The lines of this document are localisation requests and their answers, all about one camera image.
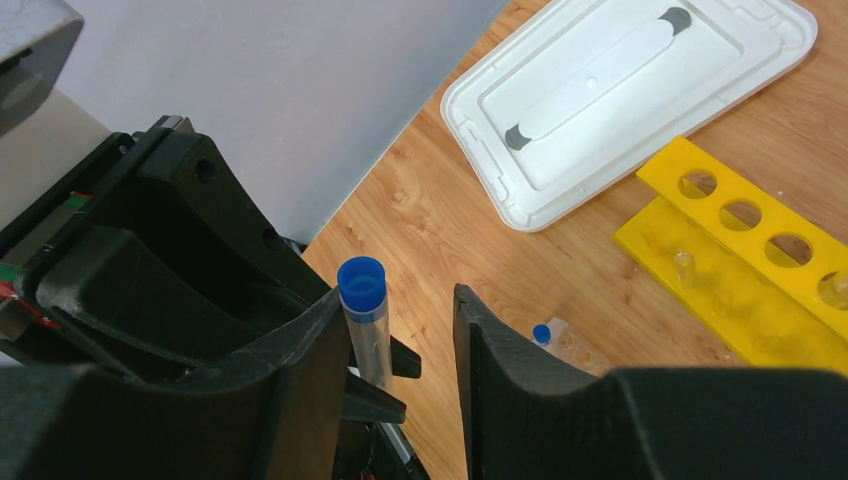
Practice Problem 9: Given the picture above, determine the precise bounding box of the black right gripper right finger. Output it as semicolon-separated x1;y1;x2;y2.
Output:
453;284;847;479

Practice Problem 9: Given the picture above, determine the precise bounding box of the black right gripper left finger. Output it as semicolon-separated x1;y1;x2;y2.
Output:
1;291;349;479

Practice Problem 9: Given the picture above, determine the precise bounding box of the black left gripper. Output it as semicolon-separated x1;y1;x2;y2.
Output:
1;115;329;379

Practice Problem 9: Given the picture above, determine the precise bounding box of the blue capped tube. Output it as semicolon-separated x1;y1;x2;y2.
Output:
532;324;553;348
337;256;393;393

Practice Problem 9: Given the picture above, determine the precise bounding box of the yellow test tube rack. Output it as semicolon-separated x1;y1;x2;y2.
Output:
614;137;847;373

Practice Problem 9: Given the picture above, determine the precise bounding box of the clear glass test tube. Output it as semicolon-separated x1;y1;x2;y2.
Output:
817;270;848;311

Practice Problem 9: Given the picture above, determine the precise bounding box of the clear well plate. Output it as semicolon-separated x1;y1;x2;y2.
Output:
545;317;613;376

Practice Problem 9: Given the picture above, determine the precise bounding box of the white plastic box lid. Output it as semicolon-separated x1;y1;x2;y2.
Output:
440;0;818;232

